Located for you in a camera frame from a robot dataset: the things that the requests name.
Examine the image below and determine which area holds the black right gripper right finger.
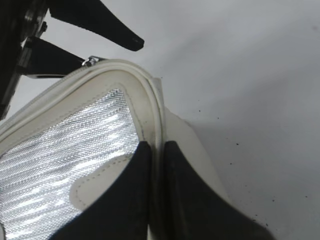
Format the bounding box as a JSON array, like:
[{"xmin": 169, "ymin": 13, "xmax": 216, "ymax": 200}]
[{"xmin": 163, "ymin": 141, "xmax": 274, "ymax": 240}]

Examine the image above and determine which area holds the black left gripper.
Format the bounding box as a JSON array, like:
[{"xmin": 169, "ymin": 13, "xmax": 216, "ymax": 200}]
[{"xmin": 0, "ymin": 0, "xmax": 85, "ymax": 120}]

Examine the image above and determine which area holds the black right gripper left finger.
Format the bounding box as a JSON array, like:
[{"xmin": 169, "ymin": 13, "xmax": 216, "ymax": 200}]
[{"xmin": 51, "ymin": 141, "xmax": 152, "ymax": 240}]

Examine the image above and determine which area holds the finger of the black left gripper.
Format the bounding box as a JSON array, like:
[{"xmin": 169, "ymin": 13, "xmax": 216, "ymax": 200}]
[{"xmin": 48, "ymin": 0, "xmax": 145, "ymax": 52}]

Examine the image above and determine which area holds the silver zipper pull ring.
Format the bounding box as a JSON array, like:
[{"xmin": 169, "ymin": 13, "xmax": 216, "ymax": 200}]
[{"xmin": 81, "ymin": 55, "xmax": 103, "ymax": 67}]

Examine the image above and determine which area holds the cream bag with silver lid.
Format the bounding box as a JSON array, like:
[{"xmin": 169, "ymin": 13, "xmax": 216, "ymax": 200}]
[{"xmin": 0, "ymin": 57, "xmax": 198, "ymax": 240}]

